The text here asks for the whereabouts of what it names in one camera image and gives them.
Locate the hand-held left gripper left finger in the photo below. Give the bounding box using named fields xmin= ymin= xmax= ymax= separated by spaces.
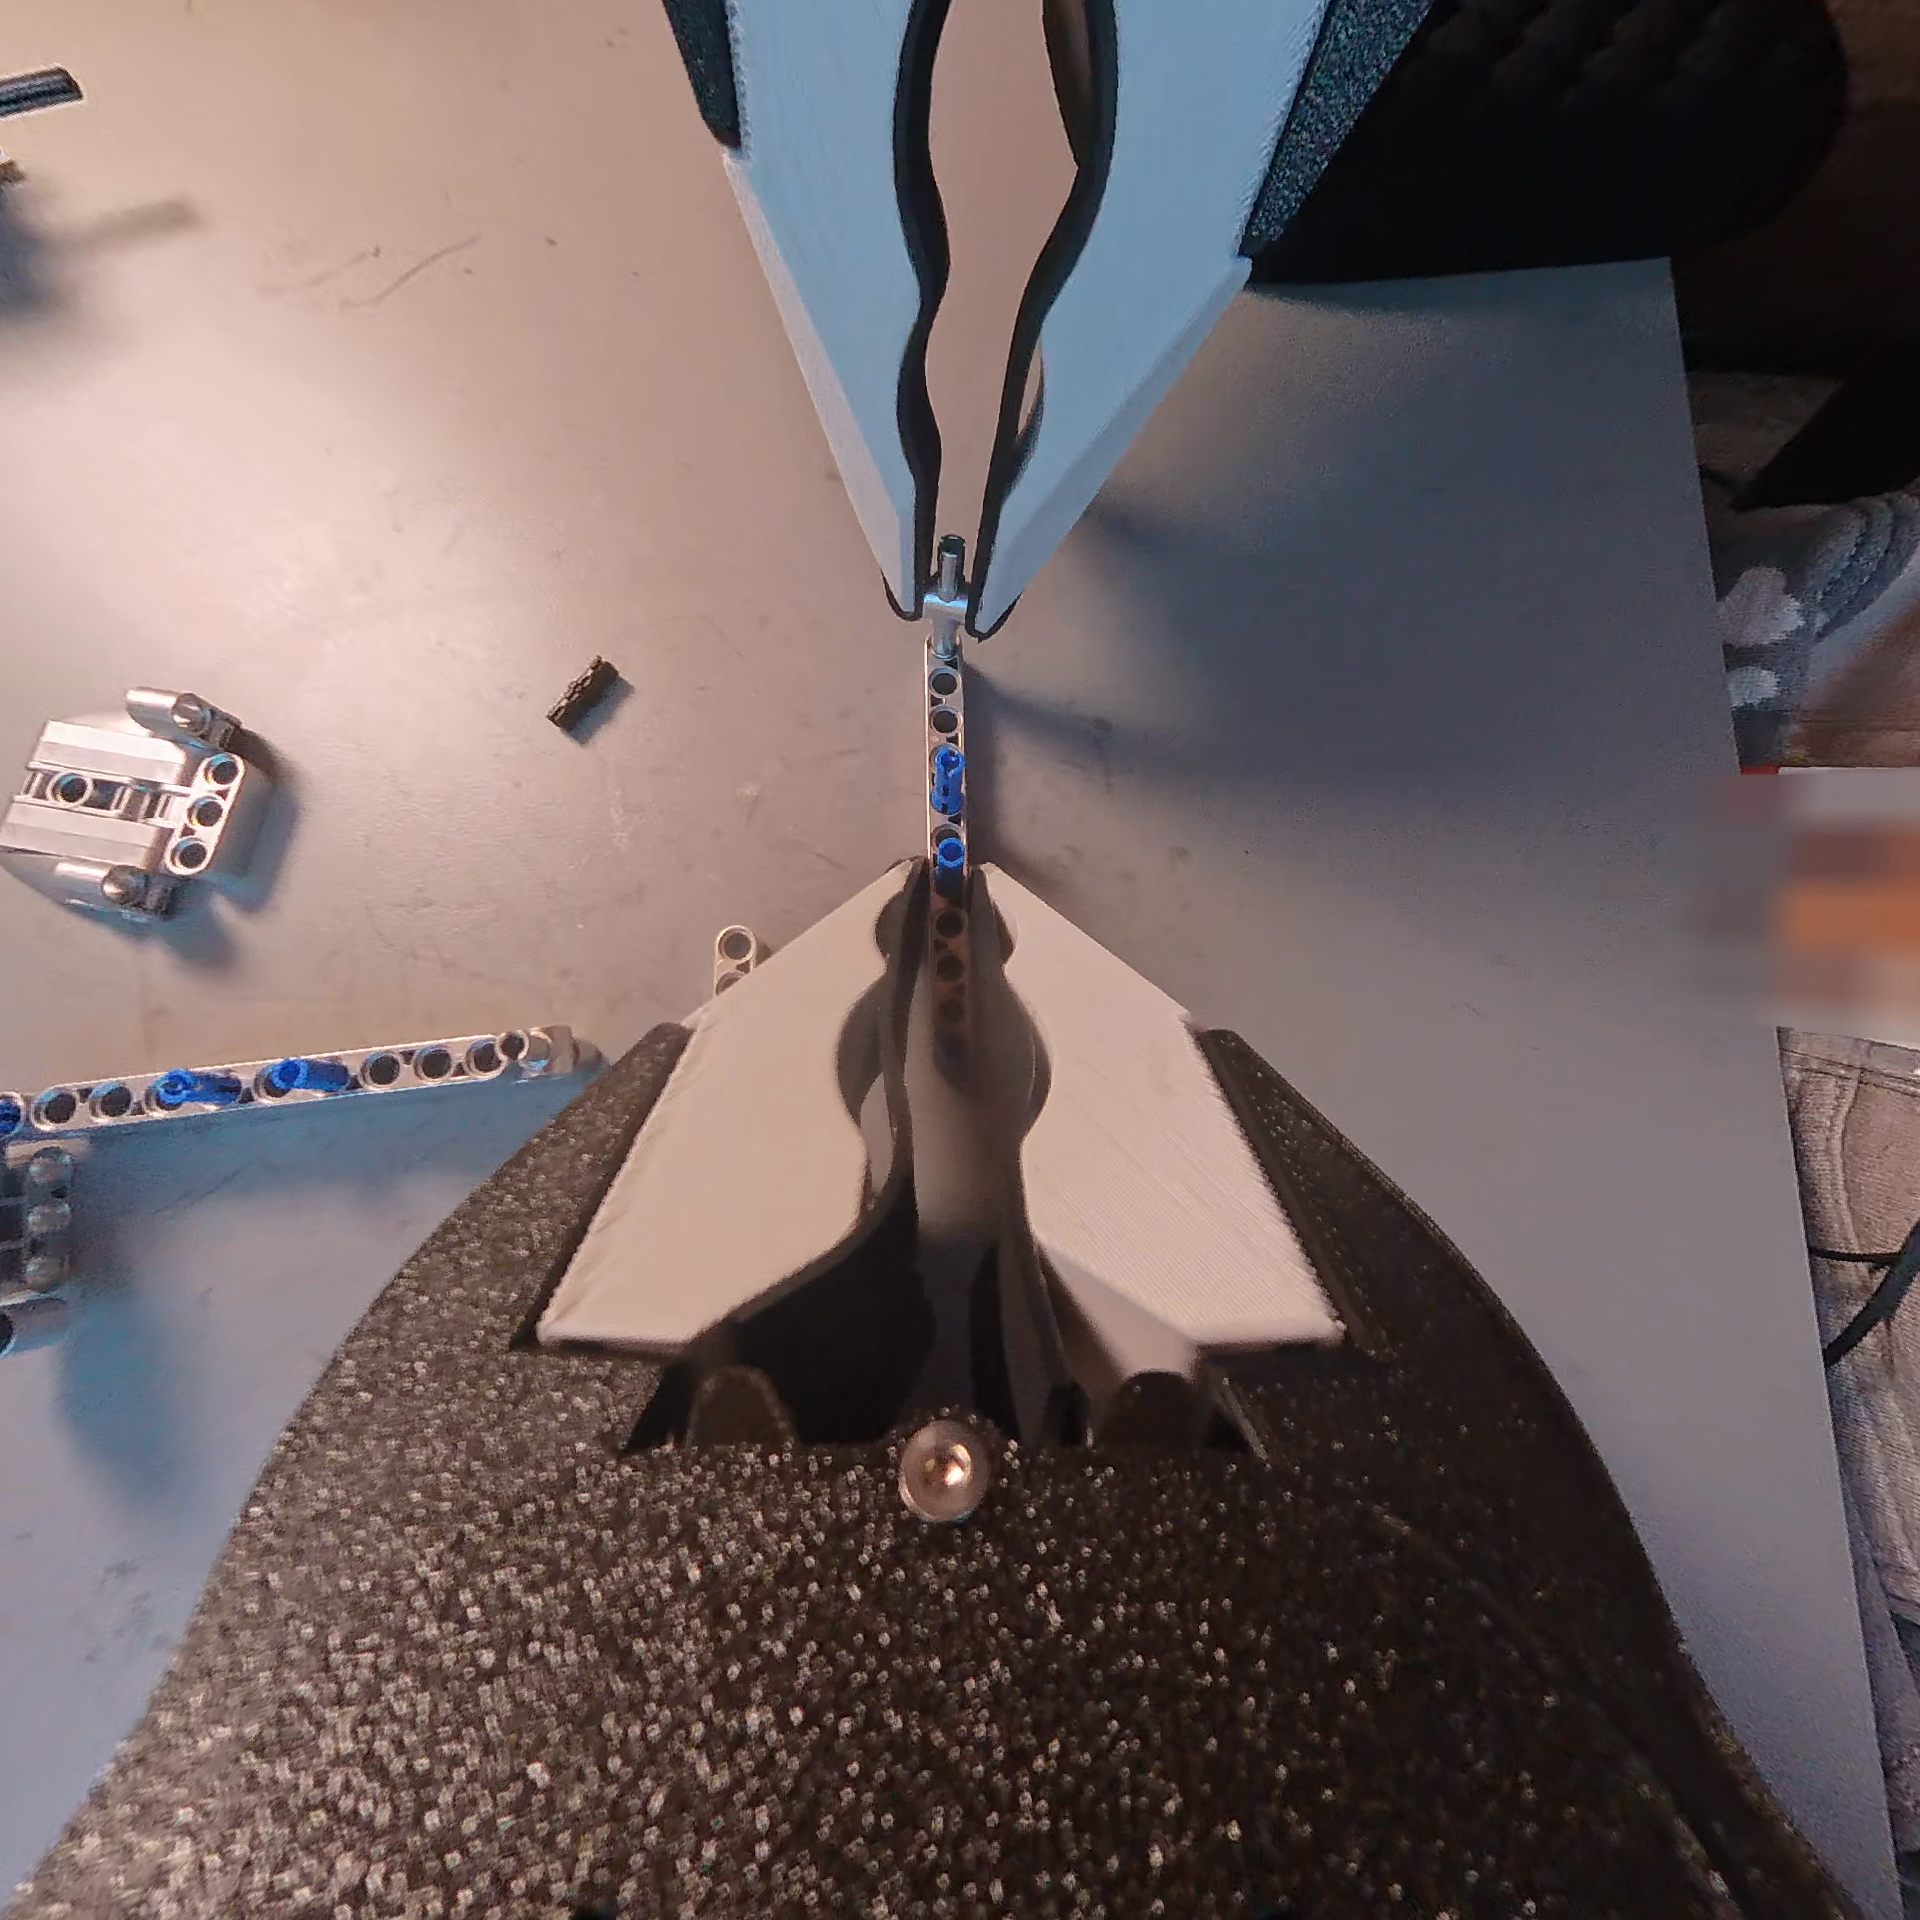
xmin=537 ymin=858 xmax=930 ymax=1445

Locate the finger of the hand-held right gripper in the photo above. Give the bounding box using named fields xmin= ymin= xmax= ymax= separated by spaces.
xmin=963 ymin=0 xmax=1332 ymax=642
xmin=724 ymin=0 xmax=961 ymax=620

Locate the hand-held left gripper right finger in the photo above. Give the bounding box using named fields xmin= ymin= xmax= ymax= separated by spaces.
xmin=968 ymin=867 xmax=1347 ymax=1445

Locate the long grey beam with pins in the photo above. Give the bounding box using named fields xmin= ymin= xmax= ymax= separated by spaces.
xmin=0 ymin=1022 xmax=610 ymax=1143

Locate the silver engine block piece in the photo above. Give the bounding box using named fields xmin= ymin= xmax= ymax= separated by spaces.
xmin=0 ymin=1146 xmax=82 ymax=1360
xmin=0 ymin=686 xmax=279 ymax=920

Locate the person's black clothing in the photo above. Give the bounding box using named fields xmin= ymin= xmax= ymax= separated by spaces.
xmin=1252 ymin=0 xmax=1849 ymax=286

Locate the pale patterned cloth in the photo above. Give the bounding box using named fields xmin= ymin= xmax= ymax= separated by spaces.
xmin=1778 ymin=1026 xmax=1920 ymax=1802

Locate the transparent brick assembly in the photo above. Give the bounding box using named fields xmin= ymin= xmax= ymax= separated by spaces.
xmin=0 ymin=62 xmax=85 ymax=188

